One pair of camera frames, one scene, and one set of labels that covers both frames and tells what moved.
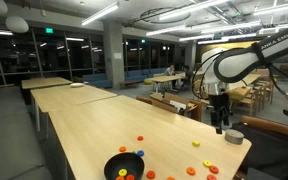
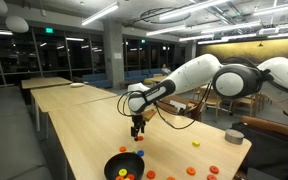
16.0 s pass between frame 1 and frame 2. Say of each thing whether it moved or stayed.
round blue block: stayed
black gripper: moved
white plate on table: stayed
